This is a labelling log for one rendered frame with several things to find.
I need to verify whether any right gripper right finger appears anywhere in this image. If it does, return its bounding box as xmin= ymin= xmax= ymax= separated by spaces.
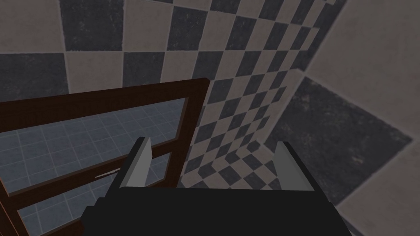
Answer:
xmin=274 ymin=141 xmax=324 ymax=192

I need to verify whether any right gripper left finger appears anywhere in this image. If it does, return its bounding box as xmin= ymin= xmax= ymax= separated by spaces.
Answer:
xmin=113 ymin=136 xmax=153 ymax=189

